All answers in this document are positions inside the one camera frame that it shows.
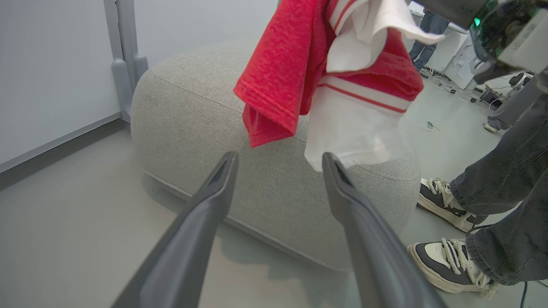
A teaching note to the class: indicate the light grey fabric ottoman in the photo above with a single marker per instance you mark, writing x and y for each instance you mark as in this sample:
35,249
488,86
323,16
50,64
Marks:
239,149

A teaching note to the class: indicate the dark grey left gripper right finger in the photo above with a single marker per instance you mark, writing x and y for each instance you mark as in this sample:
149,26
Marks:
376,252

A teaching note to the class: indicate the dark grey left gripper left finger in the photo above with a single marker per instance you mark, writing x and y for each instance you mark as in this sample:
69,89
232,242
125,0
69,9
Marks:
188,239

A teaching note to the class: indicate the small green floor scrap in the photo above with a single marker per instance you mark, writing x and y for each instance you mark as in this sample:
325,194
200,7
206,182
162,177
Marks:
429,125

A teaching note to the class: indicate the grey and cream sneaker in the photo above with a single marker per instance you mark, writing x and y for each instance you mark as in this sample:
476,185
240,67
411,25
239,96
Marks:
449,265
445,199

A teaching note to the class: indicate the person in blue jeans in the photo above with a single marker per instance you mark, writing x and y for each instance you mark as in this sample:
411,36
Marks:
428,36

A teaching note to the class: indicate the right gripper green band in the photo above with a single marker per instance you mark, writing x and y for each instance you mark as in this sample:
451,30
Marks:
505,30

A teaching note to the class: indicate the grey partition post foot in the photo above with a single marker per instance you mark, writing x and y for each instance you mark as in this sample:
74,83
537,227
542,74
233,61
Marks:
126,60

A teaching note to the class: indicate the person leg with white shoe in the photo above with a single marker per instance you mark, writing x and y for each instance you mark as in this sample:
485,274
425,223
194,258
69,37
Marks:
509,107

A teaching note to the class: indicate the white cabinet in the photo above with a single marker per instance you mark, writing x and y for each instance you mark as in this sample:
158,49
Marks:
460,64

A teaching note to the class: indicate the red and white shirt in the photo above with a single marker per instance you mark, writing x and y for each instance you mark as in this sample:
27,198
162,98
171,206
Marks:
338,72

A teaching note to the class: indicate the grey jeans leg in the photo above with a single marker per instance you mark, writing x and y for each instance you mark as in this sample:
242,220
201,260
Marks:
509,171
513,248

